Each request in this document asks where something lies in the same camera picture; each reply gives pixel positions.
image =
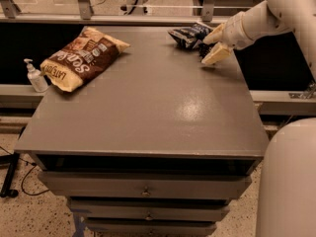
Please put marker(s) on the grey drawer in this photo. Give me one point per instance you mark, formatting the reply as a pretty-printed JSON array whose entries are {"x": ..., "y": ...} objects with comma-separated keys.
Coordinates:
[
  {"x": 136, "y": 185},
  {"x": 149, "y": 228},
  {"x": 149, "y": 209}
]

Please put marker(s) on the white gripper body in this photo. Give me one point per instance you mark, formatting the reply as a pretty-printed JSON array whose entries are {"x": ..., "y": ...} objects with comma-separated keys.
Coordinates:
[{"x": 233, "y": 34}]

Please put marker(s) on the grey drawer cabinet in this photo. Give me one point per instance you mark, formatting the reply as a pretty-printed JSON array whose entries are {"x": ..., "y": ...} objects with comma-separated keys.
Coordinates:
[{"x": 156, "y": 110}]

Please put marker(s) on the black rxbar chocolate bar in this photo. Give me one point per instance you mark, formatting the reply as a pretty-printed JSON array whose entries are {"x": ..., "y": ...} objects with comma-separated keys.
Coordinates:
[{"x": 204, "y": 50}]

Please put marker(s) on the bottom grey drawer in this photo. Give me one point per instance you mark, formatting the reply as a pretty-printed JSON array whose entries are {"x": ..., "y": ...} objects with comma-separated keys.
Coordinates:
[{"x": 149, "y": 228}]

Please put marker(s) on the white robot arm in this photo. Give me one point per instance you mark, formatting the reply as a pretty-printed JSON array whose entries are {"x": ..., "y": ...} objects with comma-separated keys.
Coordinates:
[{"x": 287, "y": 193}]

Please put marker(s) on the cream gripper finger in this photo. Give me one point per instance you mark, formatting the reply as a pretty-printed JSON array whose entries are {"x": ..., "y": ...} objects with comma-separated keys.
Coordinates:
[
  {"x": 219, "y": 52},
  {"x": 216, "y": 35}
]

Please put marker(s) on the top grey drawer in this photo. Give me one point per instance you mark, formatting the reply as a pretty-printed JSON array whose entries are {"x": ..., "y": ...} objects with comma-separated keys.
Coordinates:
[{"x": 136, "y": 185}]

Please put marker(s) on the black stand leg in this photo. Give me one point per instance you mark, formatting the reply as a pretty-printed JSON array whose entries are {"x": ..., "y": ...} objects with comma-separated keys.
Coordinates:
[{"x": 10, "y": 162}]

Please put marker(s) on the brown and yellow chip bag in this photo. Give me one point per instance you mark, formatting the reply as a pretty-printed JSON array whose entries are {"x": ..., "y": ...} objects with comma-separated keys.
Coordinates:
[{"x": 82, "y": 60}]

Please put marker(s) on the blue chip bag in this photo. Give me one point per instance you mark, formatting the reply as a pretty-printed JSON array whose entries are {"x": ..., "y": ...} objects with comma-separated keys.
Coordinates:
[{"x": 190, "y": 37}]

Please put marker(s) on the middle grey drawer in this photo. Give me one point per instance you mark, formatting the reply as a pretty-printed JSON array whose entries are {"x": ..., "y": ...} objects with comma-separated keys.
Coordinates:
[{"x": 149, "y": 209}]

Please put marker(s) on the white pump sanitizer bottle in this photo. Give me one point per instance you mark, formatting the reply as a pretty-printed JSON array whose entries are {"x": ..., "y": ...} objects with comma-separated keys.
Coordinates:
[{"x": 35, "y": 77}]

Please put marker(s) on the metal window railing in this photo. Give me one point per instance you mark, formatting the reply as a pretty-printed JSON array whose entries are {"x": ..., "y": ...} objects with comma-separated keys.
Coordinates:
[{"x": 122, "y": 12}]

